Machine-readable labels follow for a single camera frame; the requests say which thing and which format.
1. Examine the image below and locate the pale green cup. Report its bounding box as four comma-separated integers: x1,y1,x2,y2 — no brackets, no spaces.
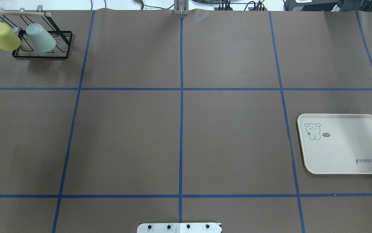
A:
26,23,57,52

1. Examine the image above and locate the cream rabbit tray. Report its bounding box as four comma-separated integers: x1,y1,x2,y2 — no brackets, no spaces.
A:
297,114,372,174

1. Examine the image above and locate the yellow cup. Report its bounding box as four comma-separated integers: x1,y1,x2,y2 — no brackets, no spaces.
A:
0,22,21,51

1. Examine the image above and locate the brown paper table mat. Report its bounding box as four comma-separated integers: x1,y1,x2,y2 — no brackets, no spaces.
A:
0,9,372,233

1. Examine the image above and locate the white central pillar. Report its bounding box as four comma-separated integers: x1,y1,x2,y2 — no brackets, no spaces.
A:
137,222,222,233

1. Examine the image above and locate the black box on desk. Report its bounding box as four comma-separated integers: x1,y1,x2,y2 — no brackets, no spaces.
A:
284,0,339,12

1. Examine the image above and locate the aluminium frame post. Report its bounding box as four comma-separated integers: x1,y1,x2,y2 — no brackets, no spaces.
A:
173,0,190,15

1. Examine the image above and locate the black wire cup rack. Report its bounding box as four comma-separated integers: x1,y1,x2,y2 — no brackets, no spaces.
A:
0,5,73,59

